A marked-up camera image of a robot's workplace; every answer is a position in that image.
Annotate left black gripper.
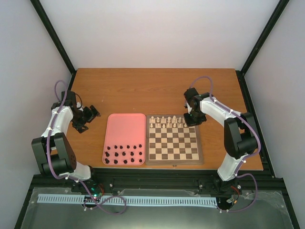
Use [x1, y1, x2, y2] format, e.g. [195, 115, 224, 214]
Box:
[71, 105, 101, 134]

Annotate white queen piece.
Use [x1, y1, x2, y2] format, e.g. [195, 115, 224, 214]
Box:
[172, 115, 177, 123]

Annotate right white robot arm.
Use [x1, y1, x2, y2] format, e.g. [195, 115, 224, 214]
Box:
[183, 88, 261, 193]

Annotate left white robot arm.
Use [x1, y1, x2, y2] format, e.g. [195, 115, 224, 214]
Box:
[31, 90, 100, 192]

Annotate left circuit board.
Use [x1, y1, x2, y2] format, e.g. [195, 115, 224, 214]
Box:
[90, 184, 104, 199]

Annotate wooden chessboard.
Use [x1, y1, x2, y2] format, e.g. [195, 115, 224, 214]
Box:
[146, 114, 203, 166]

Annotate pink plastic tray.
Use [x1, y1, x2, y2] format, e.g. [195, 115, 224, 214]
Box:
[102, 114, 146, 166]

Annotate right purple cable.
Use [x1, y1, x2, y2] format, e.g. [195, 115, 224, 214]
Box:
[189, 76, 261, 213]

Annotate purple cable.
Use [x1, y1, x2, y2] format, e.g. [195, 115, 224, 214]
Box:
[189, 76, 261, 213]
[46, 80, 127, 215]

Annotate black aluminium frame rail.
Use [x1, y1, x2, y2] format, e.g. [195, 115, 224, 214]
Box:
[29, 168, 286, 193]

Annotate right black frame post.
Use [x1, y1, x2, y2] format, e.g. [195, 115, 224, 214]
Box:
[239, 0, 290, 75]

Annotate black frame post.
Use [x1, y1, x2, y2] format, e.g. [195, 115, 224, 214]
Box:
[239, 0, 290, 75]
[30, 0, 77, 75]

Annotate light blue cable duct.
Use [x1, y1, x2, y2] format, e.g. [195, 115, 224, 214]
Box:
[37, 194, 217, 208]

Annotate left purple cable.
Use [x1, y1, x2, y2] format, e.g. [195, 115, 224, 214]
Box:
[46, 80, 127, 215]

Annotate left black frame post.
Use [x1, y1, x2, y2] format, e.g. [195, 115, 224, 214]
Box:
[30, 0, 77, 75]

